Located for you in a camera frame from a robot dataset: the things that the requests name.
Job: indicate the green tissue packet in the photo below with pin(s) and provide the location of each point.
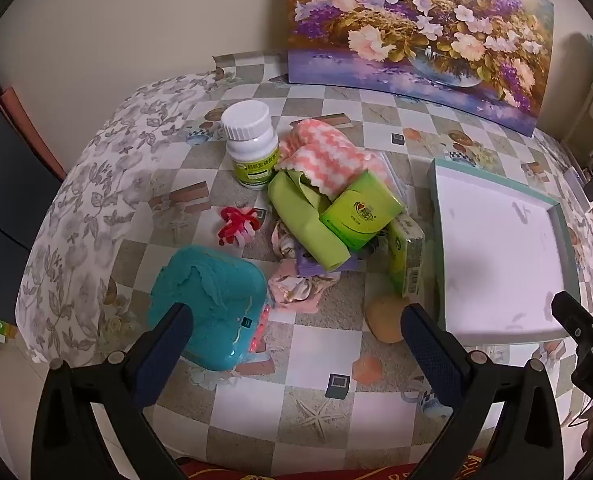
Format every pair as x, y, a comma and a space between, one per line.
406, 255
361, 210

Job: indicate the red pink hair clip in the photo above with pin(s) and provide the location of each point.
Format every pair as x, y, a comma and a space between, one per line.
234, 227

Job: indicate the grey leaf print cloth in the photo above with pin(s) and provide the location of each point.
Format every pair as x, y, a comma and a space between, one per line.
76, 210

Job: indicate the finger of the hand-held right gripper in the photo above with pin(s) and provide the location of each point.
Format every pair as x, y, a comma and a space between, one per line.
574, 317

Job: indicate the pink floral cloth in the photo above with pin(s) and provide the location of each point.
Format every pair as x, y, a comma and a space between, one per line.
296, 290

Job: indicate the white tray teal rim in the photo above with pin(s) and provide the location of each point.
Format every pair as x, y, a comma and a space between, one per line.
491, 240

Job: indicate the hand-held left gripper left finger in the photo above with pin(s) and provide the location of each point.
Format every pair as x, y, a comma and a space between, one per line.
164, 345

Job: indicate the teal plastic box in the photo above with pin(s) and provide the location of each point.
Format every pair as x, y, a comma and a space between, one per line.
211, 285

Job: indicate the white pill bottle green label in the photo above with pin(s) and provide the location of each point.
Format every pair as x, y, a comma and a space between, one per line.
249, 125

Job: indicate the red patterned mat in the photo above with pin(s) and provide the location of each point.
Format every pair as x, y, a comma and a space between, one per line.
201, 471

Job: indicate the light green cloth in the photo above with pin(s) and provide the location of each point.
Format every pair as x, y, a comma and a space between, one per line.
301, 215

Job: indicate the purple cartoon packet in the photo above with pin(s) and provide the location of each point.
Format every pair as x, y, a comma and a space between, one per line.
309, 267

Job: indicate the pink white wavy cloth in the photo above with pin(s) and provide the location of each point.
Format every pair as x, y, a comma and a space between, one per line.
326, 155

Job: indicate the beige round sponge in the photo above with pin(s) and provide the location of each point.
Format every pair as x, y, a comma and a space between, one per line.
384, 317

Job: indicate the dark cabinet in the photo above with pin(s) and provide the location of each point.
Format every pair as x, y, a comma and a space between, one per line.
1, 200

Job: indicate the flower painting canvas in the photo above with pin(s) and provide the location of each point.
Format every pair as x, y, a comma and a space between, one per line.
401, 20

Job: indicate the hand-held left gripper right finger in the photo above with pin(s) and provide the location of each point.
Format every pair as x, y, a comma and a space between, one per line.
431, 350

